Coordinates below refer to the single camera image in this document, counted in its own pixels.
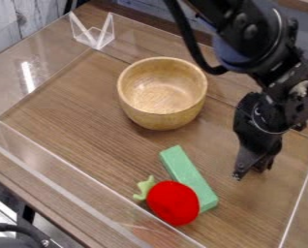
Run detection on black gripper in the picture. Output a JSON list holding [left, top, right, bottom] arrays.
[[234, 92, 287, 180]]

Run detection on green rectangular block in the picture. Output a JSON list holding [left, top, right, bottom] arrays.
[[159, 145, 219, 213]]

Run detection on red plush tomato toy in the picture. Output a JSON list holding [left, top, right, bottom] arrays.
[[133, 175, 201, 226]]

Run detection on light wooden bowl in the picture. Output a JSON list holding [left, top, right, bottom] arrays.
[[117, 56, 209, 131]]

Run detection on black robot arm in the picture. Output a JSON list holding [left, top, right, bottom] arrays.
[[165, 0, 308, 179]]

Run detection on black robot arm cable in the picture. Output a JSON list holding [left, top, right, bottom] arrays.
[[162, 0, 230, 77]]

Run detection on clear acrylic corner bracket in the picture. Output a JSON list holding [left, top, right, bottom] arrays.
[[69, 13, 115, 50]]

